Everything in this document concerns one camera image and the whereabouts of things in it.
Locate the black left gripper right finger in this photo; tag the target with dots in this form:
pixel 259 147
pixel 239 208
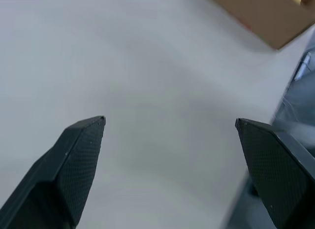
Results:
pixel 278 170

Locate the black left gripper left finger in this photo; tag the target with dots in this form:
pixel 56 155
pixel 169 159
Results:
pixel 61 179

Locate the brown cardboard box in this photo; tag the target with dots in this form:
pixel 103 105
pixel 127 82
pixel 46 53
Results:
pixel 265 14

